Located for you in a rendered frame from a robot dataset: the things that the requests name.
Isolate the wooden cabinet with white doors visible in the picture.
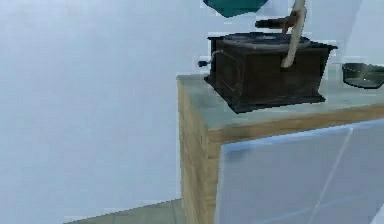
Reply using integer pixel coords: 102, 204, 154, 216
176, 73, 384, 224

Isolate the dark round bowl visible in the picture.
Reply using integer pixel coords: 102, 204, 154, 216
341, 62, 384, 90

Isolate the dark brown gramophone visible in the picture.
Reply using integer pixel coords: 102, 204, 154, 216
197, 0, 338, 115

